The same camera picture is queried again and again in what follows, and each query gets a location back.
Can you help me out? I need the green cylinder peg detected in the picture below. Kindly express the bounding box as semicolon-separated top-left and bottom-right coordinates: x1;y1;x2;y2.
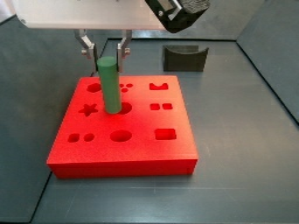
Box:
98;56;122;114

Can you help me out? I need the dark curved block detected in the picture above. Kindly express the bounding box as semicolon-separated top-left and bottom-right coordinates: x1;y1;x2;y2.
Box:
164;45;210;72

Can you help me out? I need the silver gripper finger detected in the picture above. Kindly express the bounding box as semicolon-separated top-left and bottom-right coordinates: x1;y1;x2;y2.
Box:
74;29;99;73
117;30;133;73

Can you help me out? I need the red foam shape board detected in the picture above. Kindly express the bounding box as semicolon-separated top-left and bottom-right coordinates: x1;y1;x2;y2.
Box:
47;75;200;179

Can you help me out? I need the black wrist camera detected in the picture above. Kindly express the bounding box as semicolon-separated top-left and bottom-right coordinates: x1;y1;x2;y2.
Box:
145;0;212;33

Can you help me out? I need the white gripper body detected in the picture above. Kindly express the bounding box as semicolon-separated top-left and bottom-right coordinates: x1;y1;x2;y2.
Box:
13;0;165;30

